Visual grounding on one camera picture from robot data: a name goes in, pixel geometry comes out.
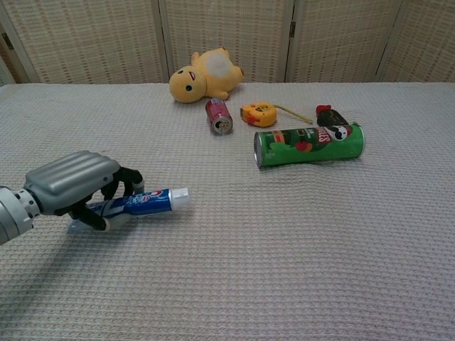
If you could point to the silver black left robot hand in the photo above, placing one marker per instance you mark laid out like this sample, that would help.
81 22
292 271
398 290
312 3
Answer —
71 177

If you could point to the blue white toothpaste tube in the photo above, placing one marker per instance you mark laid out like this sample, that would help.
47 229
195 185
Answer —
153 202

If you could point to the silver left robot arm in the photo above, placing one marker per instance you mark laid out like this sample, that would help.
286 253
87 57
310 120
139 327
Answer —
14 213

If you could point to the black red small object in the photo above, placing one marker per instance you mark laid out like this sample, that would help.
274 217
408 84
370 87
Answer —
330 115

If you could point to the woven folding screen panel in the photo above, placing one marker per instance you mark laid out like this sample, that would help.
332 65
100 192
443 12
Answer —
249 32
89 39
345 39
426 39

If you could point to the yellow plush duck toy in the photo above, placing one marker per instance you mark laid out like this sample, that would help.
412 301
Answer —
199 81

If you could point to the red soda can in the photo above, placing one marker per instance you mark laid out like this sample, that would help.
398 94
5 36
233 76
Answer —
218 115

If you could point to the beige woven tablecloth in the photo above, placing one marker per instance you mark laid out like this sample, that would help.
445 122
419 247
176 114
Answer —
249 248

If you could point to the yellow tape measure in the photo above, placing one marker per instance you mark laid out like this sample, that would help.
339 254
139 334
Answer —
261 115

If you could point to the green Pringles can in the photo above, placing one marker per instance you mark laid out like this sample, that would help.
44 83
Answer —
309 149

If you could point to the brass screen hinge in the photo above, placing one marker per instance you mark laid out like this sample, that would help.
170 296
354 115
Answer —
292 29

